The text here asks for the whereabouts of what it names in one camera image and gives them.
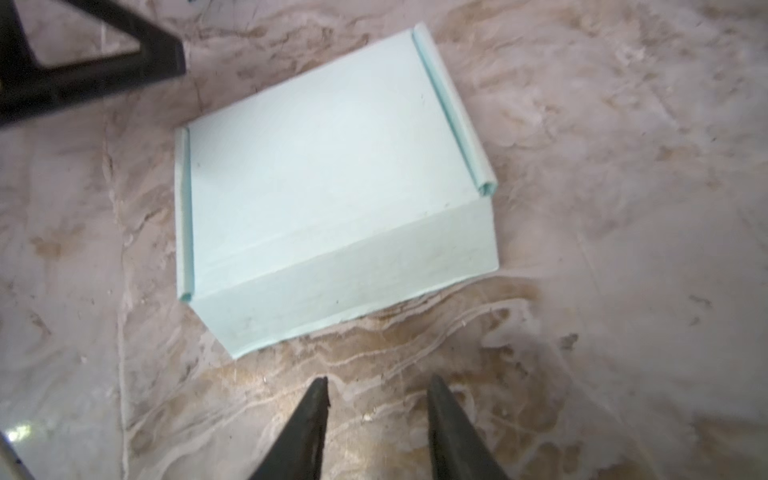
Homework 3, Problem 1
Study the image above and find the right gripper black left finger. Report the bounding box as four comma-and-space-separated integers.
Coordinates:
250, 377, 330, 480

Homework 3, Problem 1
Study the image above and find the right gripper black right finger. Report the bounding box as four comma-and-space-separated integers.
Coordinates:
427, 374, 508, 480

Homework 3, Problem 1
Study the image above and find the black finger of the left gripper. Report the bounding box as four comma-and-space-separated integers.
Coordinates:
1, 1, 186, 127

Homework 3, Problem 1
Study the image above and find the mint paper box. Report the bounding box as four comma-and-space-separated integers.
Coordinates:
174, 24, 499, 359

